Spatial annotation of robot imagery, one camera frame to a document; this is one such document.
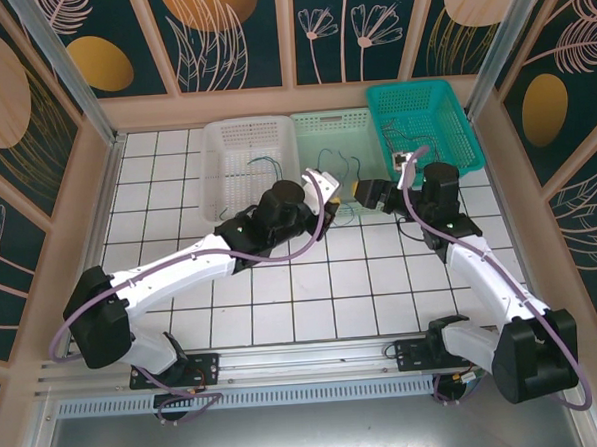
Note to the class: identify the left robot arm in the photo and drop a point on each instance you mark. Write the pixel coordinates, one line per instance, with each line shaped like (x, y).
(180, 267)

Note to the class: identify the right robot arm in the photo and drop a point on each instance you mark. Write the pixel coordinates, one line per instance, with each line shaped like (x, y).
(486, 274)

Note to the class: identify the light green plastic basket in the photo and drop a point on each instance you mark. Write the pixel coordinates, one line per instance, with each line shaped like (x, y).
(309, 183)

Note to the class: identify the white perforated plastic basket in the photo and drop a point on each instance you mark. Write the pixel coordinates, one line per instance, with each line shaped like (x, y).
(237, 191)

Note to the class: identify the teal plastic basket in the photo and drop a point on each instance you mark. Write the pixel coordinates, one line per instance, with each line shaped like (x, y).
(453, 125)

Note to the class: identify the yellow power connector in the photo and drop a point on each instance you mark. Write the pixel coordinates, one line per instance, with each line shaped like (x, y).
(193, 391)
(462, 377)

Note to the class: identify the grey metal panel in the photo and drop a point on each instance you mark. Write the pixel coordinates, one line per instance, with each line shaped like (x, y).
(309, 433)

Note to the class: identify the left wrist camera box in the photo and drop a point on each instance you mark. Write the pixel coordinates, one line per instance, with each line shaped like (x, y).
(326, 182)

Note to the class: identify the aluminium mounting rail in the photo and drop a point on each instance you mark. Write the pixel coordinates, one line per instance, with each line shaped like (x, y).
(306, 360)

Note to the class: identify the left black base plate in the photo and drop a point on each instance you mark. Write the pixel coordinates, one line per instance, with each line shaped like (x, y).
(206, 368)

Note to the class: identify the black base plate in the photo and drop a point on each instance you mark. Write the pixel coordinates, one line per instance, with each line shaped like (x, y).
(410, 355)
(206, 368)

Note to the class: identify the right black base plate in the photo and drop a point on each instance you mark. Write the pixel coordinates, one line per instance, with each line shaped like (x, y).
(410, 355)

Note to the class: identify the aluminium side rail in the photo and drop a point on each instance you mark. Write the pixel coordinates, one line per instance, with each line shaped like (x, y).
(105, 193)

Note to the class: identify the aluminium frame post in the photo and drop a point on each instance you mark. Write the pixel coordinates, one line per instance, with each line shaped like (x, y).
(508, 37)
(62, 60)

